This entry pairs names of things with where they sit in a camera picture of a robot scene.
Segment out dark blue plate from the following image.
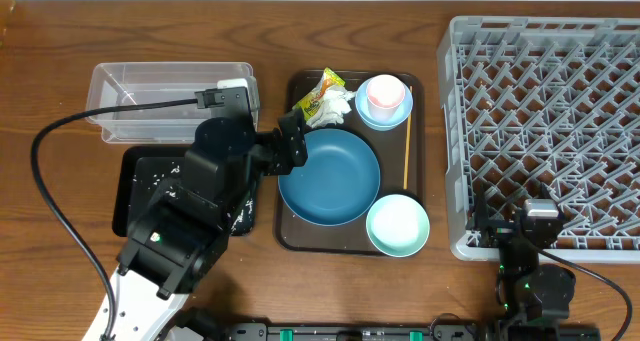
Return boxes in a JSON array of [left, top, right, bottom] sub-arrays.
[[278, 129, 381, 226]]

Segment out mint green bowl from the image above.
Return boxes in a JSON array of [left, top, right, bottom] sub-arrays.
[[366, 194, 430, 258]]

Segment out pink cup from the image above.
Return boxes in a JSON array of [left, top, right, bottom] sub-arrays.
[[366, 74, 406, 122]]

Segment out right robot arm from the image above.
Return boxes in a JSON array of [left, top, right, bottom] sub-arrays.
[[472, 184, 576, 340]]

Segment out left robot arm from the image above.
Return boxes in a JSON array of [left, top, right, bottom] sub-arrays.
[[84, 110, 307, 340]]

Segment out grey dishwasher rack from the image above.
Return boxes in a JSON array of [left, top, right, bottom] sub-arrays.
[[437, 16, 639, 264]]

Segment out black waste tray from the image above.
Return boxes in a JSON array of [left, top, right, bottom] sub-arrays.
[[112, 146, 255, 244]]

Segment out yellow green snack wrapper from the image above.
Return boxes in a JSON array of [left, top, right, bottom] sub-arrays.
[[293, 67, 345, 121]]

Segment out crumpled white napkin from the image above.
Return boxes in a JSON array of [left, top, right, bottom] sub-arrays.
[[306, 85, 356, 129]]

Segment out brown serving tray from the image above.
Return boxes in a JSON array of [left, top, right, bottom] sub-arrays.
[[274, 73, 425, 256]]

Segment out clear plastic bin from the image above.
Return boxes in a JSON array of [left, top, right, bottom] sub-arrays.
[[86, 62, 260, 144]]

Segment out wooden chopstick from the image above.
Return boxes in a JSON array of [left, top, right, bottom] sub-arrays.
[[403, 108, 412, 190]]

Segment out light blue small bowl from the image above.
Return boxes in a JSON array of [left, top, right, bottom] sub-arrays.
[[355, 74, 414, 131]]

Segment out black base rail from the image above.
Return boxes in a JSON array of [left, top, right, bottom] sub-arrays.
[[154, 308, 601, 341]]

